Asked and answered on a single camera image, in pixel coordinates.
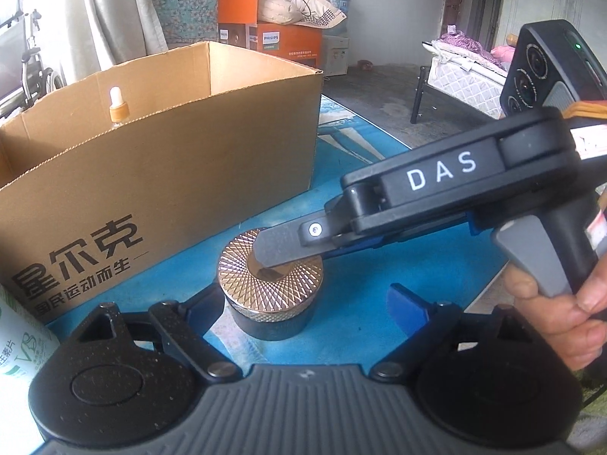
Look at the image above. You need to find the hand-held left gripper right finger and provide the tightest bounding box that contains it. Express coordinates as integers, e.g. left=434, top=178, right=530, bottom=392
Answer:
left=370, top=283, right=539, bottom=382

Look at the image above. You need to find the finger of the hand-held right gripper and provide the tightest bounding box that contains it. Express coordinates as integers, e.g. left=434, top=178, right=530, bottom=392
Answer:
left=322, top=218, right=477, bottom=261
left=253, top=196, right=354, bottom=271

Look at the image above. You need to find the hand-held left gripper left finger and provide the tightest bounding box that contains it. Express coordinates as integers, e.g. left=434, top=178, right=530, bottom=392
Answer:
left=71, top=290, right=240, bottom=382

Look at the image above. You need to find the black jar with gold lid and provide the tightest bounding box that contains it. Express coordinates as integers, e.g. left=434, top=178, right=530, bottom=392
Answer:
left=217, top=227, right=326, bottom=342

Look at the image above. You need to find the brown cardboard box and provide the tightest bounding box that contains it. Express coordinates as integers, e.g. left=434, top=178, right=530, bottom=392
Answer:
left=0, top=40, right=324, bottom=328

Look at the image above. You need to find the white pill bottle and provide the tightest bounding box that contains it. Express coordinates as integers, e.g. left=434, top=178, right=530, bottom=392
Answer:
left=0, top=284, right=61, bottom=392

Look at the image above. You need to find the green dropper bottle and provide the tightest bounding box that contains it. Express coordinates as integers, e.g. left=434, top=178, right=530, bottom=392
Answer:
left=108, top=86, right=130, bottom=129

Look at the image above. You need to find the person's right hand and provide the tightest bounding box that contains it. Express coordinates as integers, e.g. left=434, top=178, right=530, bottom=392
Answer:
left=503, top=265, right=607, bottom=373

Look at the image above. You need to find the bed with white mattress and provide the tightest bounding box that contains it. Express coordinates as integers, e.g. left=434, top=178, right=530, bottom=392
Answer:
left=412, top=38, right=517, bottom=124

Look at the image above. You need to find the pink bedding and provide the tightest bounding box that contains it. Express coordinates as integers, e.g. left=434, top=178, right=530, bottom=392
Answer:
left=439, top=31, right=517, bottom=69

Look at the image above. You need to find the white water dispenser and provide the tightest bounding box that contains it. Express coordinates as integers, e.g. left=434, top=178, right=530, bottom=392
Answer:
left=322, top=32, right=352, bottom=77

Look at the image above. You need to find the orange appliance carton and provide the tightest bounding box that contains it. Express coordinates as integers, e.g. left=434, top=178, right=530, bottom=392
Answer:
left=256, top=23, right=324, bottom=74

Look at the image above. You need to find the checked sun hat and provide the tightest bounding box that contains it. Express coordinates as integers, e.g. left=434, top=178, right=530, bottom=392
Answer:
left=294, top=7, right=347, bottom=29

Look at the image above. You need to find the clear water jug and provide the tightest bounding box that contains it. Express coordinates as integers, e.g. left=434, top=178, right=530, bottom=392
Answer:
left=327, top=0, right=354, bottom=34

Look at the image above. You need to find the cream pillow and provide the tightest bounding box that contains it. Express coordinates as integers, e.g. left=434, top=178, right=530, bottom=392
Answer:
left=260, top=0, right=333, bottom=27

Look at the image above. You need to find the pale patterned curtain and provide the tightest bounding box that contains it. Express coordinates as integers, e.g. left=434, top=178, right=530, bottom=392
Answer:
left=61, top=0, right=171, bottom=74

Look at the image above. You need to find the grey wheelchair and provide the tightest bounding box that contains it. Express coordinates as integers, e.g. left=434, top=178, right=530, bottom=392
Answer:
left=0, top=0, right=64, bottom=117

